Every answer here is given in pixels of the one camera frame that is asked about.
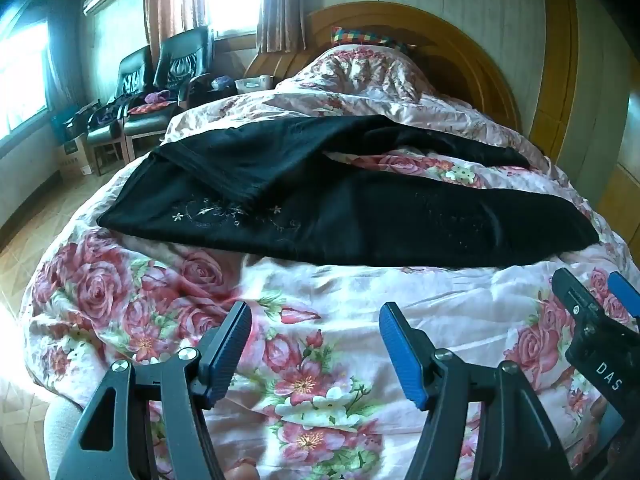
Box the floral pink quilt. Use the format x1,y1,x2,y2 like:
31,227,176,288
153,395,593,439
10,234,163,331
27,45,640,480

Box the pink curtain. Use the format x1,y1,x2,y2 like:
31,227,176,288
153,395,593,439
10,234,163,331
257,0,307,53
145,0,211,61

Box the person's grey trouser leg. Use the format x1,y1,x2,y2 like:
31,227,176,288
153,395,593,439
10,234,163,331
44,400,81,480

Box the black embroidered pants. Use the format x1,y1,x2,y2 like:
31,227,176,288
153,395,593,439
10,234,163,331
97,114,601,268

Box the red seat cushion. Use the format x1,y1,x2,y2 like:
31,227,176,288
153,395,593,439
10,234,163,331
127,101,173,115

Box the black leather armchair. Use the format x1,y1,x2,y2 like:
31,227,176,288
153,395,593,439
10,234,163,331
124,26,216,161
87,45,153,176

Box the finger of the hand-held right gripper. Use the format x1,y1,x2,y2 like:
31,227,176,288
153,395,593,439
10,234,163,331
607,271,640,318
552,267,601,333

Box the colourful checkered pillow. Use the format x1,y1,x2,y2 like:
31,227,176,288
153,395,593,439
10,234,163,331
330,26,418,51

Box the cardboard box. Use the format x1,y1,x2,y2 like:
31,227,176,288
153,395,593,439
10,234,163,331
59,135,95,177

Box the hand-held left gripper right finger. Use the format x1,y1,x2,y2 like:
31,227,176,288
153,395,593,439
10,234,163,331
379,302,571,480

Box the wooden arched headboard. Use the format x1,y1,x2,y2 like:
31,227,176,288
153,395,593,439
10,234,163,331
245,4,523,136

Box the white plastic container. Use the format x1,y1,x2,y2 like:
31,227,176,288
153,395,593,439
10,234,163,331
235,75,273,92

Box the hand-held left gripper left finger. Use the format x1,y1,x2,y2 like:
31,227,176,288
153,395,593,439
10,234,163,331
55,301,252,480

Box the wooden door frame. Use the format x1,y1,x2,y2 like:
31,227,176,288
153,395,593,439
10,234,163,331
530,0,581,161

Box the black bag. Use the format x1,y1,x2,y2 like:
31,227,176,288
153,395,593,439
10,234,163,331
177,74,236,108

